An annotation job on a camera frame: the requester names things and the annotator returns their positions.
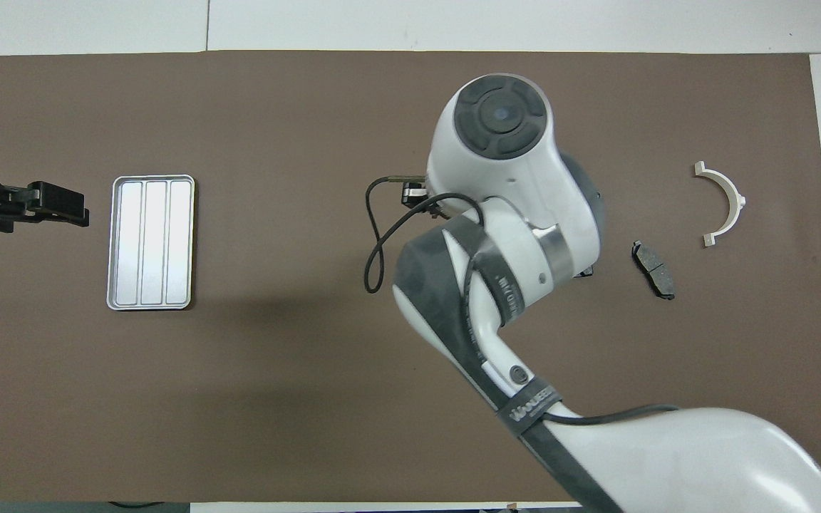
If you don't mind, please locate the white curved plastic bracket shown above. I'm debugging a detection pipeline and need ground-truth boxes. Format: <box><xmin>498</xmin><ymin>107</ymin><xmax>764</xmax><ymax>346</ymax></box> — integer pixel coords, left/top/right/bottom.
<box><xmin>693</xmin><ymin>162</ymin><xmax>747</xmax><ymax>248</ymax></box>

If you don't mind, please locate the brown table mat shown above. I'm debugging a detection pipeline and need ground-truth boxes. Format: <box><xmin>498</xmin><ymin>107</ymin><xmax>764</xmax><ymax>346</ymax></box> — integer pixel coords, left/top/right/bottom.
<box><xmin>0</xmin><ymin>50</ymin><xmax>821</xmax><ymax>504</ymax></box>

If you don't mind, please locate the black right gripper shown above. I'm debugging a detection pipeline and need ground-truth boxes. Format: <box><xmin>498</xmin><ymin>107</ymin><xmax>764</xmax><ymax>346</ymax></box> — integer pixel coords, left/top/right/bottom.
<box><xmin>402</xmin><ymin>182</ymin><xmax>448</xmax><ymax>219</ymax></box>

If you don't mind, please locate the silver metal tray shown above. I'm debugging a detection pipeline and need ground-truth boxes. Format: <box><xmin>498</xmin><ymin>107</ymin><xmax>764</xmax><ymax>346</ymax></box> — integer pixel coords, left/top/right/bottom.
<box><xmin>106</xmin><ymin>175</ymin><xmax>196</xmax><ymax>311</ymax></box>

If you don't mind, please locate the dark curved brake pad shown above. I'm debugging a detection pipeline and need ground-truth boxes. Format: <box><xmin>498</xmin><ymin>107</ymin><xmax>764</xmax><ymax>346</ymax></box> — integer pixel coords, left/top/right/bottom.
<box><xmin>631</xmin><ymin>241</ymin><xmax>676</xmax><ymax>301</ymax></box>

